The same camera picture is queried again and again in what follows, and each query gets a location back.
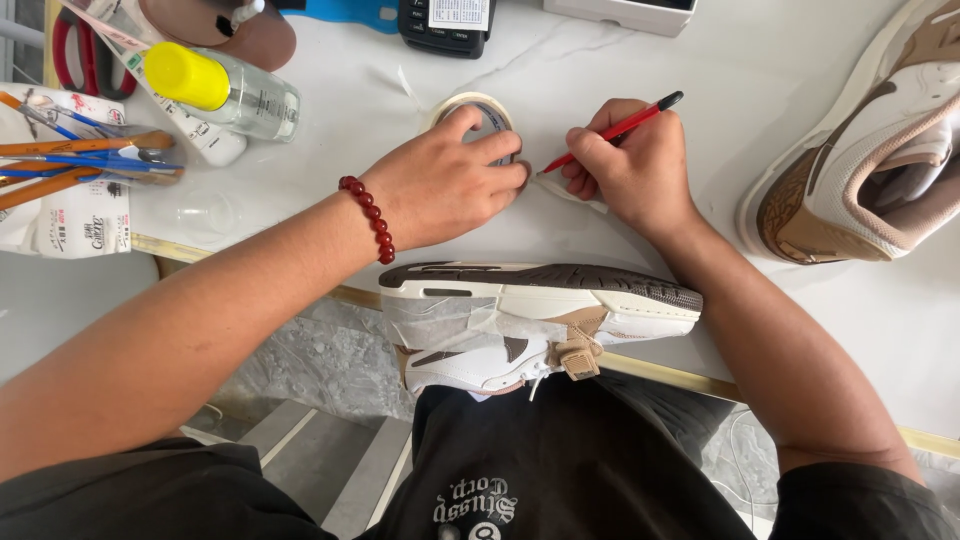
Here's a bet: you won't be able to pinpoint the white masking tape strip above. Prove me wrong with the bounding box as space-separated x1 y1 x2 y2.
528 174 610 216

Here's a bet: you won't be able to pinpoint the cream masking tape roll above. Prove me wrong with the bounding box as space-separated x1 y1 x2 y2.
427 91 520 168

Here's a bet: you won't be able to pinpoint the white box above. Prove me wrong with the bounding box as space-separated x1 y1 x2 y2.
542 0 699 38

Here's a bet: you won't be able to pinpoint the white brown sneaker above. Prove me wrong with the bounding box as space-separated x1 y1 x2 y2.
735 0 960 266

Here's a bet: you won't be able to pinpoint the person's right hand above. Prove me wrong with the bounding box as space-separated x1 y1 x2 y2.
561 97 704 238

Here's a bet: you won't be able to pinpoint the white black nozzle tip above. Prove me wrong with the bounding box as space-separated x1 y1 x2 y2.
216 0 267 39

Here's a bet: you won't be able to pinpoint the brown leather insole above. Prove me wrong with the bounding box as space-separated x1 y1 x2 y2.
138 0 298 73

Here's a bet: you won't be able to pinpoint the red handled scissors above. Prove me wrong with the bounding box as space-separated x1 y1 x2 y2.
51 7 140 101

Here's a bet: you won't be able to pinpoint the small thin tape sliver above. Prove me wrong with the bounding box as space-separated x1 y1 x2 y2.
396 65 426 114

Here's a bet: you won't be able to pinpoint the white printed packet bag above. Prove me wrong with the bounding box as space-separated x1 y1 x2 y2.
0 82 133 261

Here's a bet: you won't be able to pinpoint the black calculator device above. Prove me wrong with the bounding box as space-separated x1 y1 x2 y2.
397 0 498 60

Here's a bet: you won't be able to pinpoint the blue plastic tool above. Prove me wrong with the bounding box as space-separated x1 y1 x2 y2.
273 0 401 36

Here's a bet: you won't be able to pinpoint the red craft knife black cap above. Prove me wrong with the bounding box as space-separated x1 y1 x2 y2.
536 90 685 176

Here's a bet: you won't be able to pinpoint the clear plastic cup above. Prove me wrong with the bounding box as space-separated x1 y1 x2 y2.
176 191 242 246

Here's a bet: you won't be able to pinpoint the black printed shirt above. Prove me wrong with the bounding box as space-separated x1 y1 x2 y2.
0 369 960 540

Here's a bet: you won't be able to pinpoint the bunch of paint brushes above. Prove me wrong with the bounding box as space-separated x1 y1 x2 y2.
0 90 186 213

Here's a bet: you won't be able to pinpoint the white paint tube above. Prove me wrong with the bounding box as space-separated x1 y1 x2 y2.
60 0 249 168

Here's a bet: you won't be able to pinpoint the person's left hand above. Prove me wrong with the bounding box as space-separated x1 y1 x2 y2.
360 105 532 254

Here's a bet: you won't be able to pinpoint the masking tape patch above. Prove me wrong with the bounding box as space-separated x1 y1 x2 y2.
382 296 569 354

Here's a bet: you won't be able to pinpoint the red bead bracelet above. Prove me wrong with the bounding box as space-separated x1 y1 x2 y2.
338 175 396 265

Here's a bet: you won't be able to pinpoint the clear bottle yellow cap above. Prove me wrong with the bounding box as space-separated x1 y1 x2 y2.
144 41 303 144

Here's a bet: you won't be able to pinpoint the white brown sneaker taped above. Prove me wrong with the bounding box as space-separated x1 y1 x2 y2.
377 261 705 402

